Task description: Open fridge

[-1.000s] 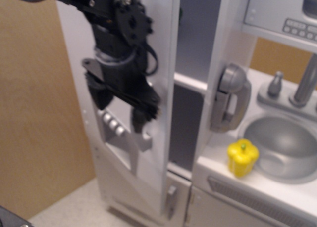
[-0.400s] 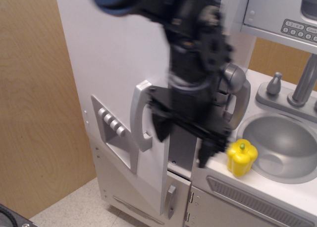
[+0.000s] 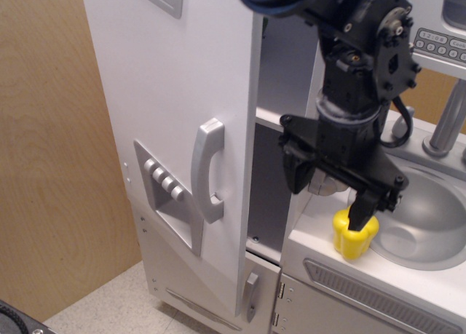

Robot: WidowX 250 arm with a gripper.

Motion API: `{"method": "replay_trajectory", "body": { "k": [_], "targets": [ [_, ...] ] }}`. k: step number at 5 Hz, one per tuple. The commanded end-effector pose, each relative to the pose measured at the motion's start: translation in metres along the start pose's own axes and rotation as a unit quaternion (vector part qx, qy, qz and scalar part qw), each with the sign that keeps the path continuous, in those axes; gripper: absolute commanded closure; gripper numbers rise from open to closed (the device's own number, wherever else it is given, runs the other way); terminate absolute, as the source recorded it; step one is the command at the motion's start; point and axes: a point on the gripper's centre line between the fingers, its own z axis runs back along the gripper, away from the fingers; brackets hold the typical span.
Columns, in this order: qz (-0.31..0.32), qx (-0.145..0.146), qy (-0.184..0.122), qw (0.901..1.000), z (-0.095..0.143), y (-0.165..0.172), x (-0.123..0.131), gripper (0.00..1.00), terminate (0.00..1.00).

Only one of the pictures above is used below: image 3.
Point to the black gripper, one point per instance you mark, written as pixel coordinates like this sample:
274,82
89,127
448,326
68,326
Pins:
351,154

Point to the silver fridge door handle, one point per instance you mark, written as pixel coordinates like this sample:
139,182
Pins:
208,142

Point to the white toy fridge door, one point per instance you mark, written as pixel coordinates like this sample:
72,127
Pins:
167,67

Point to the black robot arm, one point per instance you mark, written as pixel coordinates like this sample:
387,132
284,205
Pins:
368,65

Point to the silver toy telephone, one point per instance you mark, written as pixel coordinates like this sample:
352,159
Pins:
323,184

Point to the white toy kitchen cabinet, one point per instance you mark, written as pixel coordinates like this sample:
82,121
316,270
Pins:
440,292

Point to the yellow toy bell pepper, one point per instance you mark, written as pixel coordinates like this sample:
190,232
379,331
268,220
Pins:
352,244

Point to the grey oven vent panel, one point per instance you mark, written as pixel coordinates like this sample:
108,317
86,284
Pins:
387,306

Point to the silver faucet knob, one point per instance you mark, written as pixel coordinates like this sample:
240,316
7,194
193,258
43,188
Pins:
400,126

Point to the white lower freezer door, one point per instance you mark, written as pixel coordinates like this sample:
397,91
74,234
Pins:
197,294

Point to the silver toy sink basin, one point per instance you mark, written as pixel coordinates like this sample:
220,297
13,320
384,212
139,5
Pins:
426,231

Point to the brass upper door hinge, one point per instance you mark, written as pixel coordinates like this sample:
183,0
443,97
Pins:
281,290

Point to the brass door hinge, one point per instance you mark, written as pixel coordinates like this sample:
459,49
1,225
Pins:
281,290
275,319

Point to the white oven door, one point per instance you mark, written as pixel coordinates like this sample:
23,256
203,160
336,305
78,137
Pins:
305,309

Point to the silver toy faucet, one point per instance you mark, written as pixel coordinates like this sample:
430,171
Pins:
451,122

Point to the brass lower door hinge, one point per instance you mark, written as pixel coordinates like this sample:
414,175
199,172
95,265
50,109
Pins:
275,319

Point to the silver ice dispenser panel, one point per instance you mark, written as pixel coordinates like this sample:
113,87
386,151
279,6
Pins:
170,199

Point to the white toy microwave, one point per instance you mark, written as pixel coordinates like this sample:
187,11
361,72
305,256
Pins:
438,35

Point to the black object bottom left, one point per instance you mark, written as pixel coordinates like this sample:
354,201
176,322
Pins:
14,321

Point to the silver lower door handle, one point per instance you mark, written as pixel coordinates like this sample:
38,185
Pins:
249,305

